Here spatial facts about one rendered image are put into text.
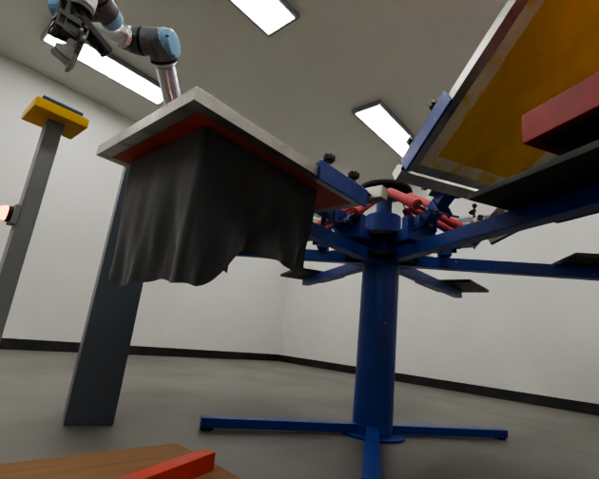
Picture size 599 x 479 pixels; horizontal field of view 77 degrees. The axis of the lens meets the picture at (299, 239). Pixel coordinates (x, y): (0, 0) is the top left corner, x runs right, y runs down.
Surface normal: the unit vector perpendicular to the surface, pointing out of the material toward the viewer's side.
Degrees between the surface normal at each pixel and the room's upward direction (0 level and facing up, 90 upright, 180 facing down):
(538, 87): 148
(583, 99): 90
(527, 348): 90
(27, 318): 90
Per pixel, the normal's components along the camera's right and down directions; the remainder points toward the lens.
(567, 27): 0.08, 0.71
